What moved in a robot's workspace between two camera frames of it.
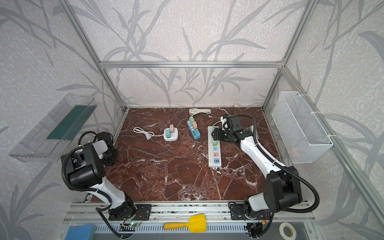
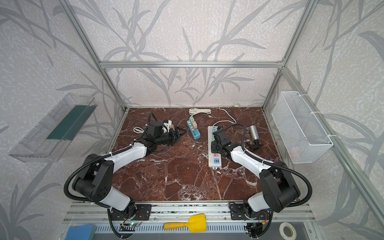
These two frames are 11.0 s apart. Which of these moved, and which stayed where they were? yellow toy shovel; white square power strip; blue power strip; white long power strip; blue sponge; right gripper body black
Moved: white square power strip; right gripper body black
Stayed: yellow toy shovel; blue sponge; white long power strip; blue power strip
